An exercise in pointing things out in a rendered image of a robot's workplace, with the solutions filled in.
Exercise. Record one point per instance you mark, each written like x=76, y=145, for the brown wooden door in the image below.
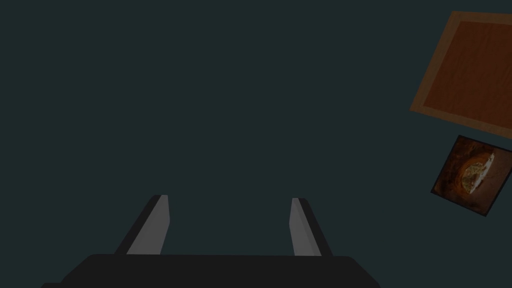
x=470, y=72

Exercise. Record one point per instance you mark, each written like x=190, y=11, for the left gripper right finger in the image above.
x=306, y=230

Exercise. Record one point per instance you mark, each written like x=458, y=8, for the framed orange picture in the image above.
x=472, y=176

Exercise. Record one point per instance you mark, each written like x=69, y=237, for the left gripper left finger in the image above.
x=148, y=230

